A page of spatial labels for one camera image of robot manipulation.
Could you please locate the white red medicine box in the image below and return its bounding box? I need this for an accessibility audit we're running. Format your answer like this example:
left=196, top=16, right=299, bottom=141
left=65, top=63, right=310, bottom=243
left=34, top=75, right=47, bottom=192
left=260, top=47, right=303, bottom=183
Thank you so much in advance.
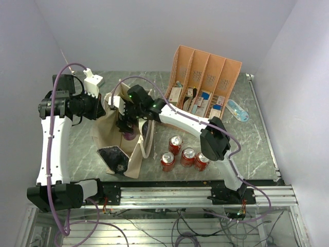
left=168, top=87, right=182, bottom=106

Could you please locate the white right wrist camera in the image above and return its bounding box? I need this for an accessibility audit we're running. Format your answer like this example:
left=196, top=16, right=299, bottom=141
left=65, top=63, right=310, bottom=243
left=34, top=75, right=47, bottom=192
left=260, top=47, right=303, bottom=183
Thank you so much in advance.
left=108, top=95, right=125, bottom=115

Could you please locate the aluminium mounting rail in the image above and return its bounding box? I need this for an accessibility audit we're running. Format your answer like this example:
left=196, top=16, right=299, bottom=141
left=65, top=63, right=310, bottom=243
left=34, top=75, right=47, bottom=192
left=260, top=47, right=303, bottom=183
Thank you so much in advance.
left=28, top=186, right=296, bottom=209

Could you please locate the white box right slot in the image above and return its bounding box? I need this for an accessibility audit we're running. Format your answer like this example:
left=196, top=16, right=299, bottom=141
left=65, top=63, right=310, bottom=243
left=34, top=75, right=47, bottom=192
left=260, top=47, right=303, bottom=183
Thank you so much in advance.
left=209, top=108, right=221, bottom=119

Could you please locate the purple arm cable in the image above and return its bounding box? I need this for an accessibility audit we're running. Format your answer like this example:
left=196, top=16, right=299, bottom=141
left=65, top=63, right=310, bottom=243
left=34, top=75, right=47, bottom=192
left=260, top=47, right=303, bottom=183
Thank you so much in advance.
left=109, top=76, right=272, bottom=223
left=47, top=62, right=98, bottom=247

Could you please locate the red soda can left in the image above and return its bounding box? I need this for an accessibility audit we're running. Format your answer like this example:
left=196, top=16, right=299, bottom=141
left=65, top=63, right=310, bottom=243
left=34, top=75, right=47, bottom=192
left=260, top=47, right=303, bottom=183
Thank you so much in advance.
left=160, top=151, right=175, bottom=172

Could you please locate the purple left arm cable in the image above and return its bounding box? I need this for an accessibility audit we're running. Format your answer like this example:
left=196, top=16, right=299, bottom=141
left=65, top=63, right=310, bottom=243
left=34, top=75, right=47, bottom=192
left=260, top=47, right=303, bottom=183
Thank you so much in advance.
left=47, top=62, right=98, bottom=247

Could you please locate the purple soda can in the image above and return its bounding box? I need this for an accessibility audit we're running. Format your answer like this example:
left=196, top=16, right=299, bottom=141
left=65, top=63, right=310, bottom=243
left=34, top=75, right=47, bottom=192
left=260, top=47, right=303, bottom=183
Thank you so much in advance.
left=122, top=125, right=136, bottom=141

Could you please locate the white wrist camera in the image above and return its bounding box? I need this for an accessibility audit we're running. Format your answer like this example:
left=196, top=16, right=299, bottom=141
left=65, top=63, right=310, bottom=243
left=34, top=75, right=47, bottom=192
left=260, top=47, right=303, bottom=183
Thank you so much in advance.
left=108, top=95, right=125, bottom=115
left=83, top=68, right=104, bottom=98

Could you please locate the red soda can middle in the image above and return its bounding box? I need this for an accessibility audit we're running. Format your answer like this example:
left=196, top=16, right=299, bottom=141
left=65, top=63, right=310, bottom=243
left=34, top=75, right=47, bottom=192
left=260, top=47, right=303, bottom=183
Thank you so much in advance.
left=180, top=147, right=196, bottom=168

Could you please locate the cream canvas tote bag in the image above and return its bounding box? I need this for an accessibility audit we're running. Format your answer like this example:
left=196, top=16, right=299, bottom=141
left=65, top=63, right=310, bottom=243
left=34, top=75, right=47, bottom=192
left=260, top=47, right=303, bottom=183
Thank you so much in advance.
left=90, top=93, right=155, bottom=179

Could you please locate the red soda can right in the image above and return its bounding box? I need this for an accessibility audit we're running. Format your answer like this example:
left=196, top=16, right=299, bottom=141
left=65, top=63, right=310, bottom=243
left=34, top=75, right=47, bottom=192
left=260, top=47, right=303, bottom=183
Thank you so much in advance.
left=194, top=152, right=210, bottom=172

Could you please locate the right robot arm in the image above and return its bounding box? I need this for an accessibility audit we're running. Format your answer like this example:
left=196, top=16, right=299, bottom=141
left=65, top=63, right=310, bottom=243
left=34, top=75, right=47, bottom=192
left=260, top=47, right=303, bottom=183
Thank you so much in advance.
left=108, top=85, right=246, bottom=204

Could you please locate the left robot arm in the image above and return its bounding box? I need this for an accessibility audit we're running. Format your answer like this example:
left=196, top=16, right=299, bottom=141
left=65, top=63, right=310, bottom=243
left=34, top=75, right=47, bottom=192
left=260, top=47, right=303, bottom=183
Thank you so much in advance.
left=27, top=74, right=105, bottom=213

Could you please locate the red soda can rear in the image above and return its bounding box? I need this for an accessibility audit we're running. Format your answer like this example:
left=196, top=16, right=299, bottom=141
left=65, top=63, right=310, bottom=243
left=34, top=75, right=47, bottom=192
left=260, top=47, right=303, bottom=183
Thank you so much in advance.
left=168, top=135, right=183, bottom=156

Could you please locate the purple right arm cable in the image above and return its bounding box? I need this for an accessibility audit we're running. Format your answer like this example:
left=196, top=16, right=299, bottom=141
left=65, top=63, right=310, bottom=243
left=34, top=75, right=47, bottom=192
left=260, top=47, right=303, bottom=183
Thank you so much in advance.
left=109, top=76, right=272, bottom=223

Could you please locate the red soda can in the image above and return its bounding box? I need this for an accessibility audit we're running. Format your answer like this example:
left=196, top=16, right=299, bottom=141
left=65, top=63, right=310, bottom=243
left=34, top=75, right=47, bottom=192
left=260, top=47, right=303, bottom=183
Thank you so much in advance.
left=194, top=152, right=210, bottom=172
left=168, top=135, right=183, bottom=156
left=160, top=151, right=175, bottom=172
left=180, top=147, right=196, bottom=168

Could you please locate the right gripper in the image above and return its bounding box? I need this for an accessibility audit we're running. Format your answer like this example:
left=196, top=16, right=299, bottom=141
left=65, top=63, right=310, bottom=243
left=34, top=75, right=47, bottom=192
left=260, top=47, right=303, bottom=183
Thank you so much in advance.
left=116, top=100, right=144, bottom=133

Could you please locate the orange plastic desk organizer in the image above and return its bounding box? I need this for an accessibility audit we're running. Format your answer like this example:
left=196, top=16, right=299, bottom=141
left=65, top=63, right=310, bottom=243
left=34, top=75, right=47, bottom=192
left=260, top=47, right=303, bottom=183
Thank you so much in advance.
left=165, top=45, right=242, bottom=118

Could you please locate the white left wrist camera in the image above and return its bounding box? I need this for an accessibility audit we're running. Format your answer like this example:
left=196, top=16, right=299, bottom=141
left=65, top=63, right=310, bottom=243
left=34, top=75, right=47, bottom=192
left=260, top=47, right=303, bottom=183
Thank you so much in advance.
left=83, top=68, right=104, bottom=98

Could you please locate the blue toothbrush blister pack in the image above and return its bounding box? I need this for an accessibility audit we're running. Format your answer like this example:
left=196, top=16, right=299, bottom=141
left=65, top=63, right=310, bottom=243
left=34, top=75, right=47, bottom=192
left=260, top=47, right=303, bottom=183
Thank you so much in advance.
left=226, top=99, right=249, bottom=122

